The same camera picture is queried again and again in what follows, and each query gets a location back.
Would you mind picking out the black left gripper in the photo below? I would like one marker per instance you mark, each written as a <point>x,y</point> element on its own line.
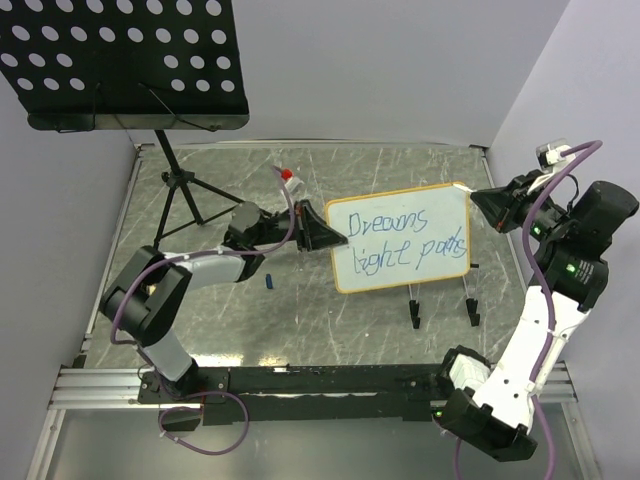
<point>311,231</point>

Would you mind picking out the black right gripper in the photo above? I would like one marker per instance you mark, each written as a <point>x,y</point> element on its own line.
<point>502,205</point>

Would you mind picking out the yellow framed small whiteboard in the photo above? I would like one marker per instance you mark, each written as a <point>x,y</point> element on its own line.
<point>401,237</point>

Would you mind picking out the white marker pen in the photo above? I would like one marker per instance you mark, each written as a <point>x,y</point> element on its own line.
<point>463,188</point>

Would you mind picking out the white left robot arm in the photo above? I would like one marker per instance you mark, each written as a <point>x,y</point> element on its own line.
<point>145,297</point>

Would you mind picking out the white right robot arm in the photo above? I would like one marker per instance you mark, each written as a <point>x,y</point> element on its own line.
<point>492,407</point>

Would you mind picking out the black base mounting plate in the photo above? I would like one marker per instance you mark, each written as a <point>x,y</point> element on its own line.
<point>226,395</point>

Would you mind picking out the black perforated music stand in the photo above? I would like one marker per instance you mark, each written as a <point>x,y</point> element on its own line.
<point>84,66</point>

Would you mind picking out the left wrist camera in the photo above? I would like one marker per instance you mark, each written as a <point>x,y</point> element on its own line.
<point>292,183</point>

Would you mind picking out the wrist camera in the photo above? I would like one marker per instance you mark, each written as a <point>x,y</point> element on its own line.
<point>292,183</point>
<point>553,157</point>

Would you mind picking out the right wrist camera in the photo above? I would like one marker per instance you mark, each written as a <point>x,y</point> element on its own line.
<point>553,157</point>

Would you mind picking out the wire whiteboard easel stand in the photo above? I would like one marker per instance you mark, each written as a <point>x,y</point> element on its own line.
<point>457,293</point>

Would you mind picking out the aluminium rail frame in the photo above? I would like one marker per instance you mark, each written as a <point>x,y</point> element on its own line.
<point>292,346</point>

